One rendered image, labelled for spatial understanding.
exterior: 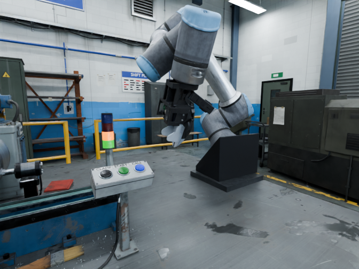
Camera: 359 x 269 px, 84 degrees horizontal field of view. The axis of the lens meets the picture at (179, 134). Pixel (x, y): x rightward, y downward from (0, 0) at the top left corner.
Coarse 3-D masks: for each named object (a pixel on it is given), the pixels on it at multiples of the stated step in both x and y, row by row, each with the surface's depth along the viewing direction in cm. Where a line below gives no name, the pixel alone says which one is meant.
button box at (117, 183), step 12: (96, 168) 57; (108, 168) 58; (132, 168) 61; (96, 180) 53; (108, 180) 54; (120, 180) 55; (132, 180) 57; (144, 180) 60; (96, 192) 53; (108, 192) 55; (120, 192) 57
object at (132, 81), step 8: (40, 0) 249; (48, 0) 253; (56, 0) 258; (64, 0) 262; (72, 0) 267; (80, 0) 272; (72, 8) 268; (80, 8) 274; (128, 72) 583; (136, 72) 596; (128, 80) 586; (136, 80) 600; (144, 80) 614; (128, 88) 589; (136, 88) 603
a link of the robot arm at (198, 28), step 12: (192, 12) 43; (204, 12) 42; (192, 24) 43; (204, 24) 43; (216, 24) 44; (180, 36) 46; (192, 36) 44; (204, 36) 44; (180, 48) 47; (192, 48) 45; (204, 48) 46; (180, 60) 47; (192, 60) 46; (204, 60) 47
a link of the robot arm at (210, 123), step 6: (204, 114) 132; (210, 114) 130; (216, 114) 127; (222, 114) 125; (204, 120) 131; (210, 120) 128; (216, 120) 126; (222, 120) 125; (204, 126) 131; (210, 126) 126; (216, 126) 125; (222, 126) 124; (228, 126) 127; (210, 132) 126
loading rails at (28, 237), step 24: (72, 192) 79; (0, 216) 65; (24, 216) 60; (48, 216) 64; (72, 216) 68; (96, 216) 72; (0, 240) 58; (24, 240) 61; (48, 240) 65; (72, 240) 66; (0, 264) 56
